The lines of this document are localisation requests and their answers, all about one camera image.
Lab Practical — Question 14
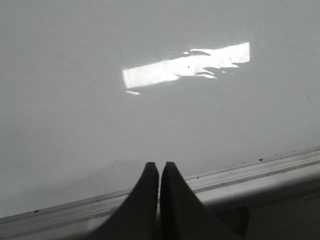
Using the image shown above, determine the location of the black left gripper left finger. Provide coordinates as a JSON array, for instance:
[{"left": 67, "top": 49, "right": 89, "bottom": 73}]
[{"left": 98, "top": 162, "right": 159, "bottom": 240}]

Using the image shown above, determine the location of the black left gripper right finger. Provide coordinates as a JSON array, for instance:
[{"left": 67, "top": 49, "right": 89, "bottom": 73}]
[{"left": 160, "top": 162, "right": 247, "bottom": 240}]

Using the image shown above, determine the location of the white whiteboard with aluminium frame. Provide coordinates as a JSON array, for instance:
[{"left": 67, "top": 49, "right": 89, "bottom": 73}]
[{"left": 0, "top": 0, "right": 320, "bottom": 240}]

